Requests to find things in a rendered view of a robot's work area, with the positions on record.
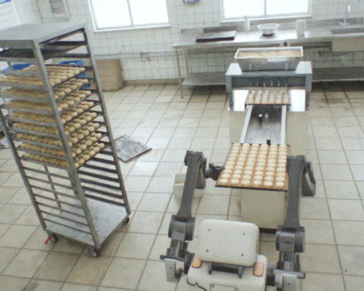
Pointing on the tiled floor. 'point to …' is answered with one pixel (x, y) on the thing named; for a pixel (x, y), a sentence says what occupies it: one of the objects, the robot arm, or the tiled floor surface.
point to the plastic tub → (179, 179)
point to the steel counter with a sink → (349, 33)
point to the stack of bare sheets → (128, 148)
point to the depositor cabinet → (303, 126)
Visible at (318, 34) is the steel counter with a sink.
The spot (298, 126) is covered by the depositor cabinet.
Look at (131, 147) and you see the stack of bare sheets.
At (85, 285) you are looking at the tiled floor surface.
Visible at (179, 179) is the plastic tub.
